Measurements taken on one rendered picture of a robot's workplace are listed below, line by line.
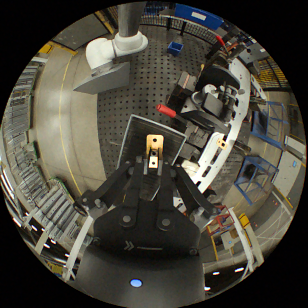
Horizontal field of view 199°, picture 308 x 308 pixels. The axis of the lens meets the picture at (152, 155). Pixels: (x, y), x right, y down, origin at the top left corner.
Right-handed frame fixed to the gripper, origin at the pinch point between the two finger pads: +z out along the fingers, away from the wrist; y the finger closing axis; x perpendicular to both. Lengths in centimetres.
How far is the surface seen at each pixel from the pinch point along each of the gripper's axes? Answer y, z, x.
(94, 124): -112, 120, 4
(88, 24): -131, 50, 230
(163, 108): 1.5, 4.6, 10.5
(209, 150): 26.4, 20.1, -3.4
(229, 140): 39.0, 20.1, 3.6
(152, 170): -0.1, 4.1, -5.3
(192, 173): 16.0, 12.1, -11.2
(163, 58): 3, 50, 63
